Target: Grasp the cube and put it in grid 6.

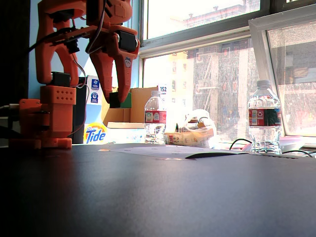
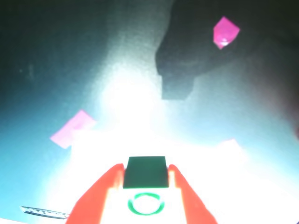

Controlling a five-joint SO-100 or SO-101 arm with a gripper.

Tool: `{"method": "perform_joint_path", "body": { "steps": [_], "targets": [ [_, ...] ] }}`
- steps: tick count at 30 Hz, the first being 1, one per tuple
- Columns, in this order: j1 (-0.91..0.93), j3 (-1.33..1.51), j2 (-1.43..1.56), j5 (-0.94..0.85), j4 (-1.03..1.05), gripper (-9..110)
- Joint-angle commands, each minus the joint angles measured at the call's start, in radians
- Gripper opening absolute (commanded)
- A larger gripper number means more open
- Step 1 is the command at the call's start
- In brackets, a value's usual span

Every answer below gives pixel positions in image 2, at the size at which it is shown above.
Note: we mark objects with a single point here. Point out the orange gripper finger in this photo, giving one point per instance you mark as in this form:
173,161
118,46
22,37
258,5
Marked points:
93,200
194,205

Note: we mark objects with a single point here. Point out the green cube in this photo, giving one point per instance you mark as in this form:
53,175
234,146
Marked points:
146,172

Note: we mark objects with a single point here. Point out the black and white sticker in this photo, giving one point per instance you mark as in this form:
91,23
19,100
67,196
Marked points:
42,212

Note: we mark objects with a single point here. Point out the pink tape strip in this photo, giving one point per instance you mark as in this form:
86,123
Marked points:
70,130

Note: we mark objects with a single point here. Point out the pink block top right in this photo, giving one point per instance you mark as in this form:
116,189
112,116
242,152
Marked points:
225,31

